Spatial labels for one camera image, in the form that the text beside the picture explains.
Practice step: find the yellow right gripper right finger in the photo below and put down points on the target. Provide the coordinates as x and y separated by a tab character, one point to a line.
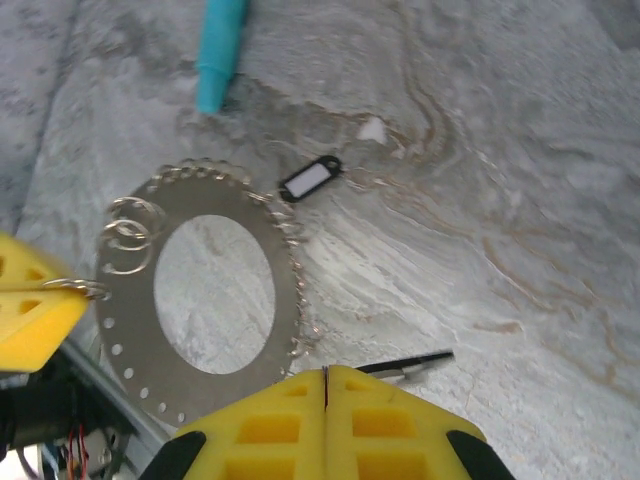
340	450

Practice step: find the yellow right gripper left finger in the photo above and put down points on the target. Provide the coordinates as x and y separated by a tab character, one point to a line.
310	450

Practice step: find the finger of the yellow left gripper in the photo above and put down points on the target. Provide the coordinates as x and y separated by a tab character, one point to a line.
30	335
15	260

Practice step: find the perforated metal disc with rings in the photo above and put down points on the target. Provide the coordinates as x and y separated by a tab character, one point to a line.
125	320

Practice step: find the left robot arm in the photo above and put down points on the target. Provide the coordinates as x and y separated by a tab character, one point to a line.
30	410

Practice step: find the slim black pen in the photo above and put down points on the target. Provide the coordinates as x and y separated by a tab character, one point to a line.
430	357

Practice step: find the black key tag white label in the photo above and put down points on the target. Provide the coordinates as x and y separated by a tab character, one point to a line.
310	180

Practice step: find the teal plastic cylindrical tool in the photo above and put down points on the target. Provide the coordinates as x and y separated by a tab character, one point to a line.
220	50

